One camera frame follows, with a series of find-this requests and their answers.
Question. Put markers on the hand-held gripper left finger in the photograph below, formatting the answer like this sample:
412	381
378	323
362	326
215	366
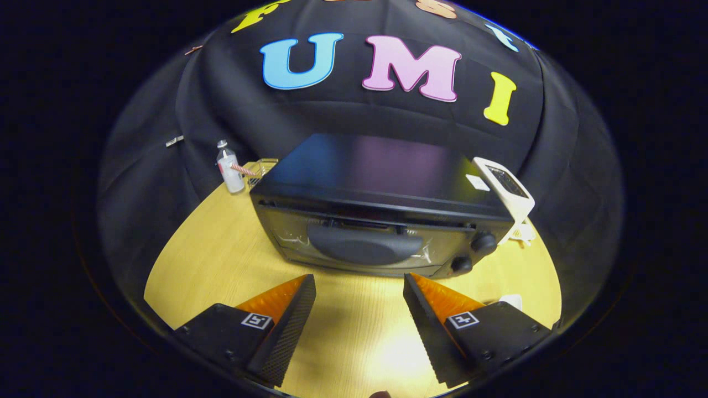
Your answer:
290	331

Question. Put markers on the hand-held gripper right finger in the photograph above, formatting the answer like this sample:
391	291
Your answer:
428	331

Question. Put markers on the black toaster oven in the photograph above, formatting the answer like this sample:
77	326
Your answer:
376	171

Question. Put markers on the white bread toaster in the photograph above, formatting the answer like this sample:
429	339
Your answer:
517	207

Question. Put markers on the small white plate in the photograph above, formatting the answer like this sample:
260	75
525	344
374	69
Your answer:
511	302

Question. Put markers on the small white dish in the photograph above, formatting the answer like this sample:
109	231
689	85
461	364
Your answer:
524	236

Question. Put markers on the clear plastic bottle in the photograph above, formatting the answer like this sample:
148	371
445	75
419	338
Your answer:
231	174

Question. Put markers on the pink striped straw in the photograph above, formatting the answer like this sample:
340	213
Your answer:
243	169

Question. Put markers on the silver metal clip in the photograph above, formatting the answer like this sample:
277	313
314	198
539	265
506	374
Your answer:
174	141

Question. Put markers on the black backdrop cloth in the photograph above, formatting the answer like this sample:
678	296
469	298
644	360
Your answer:
359	116

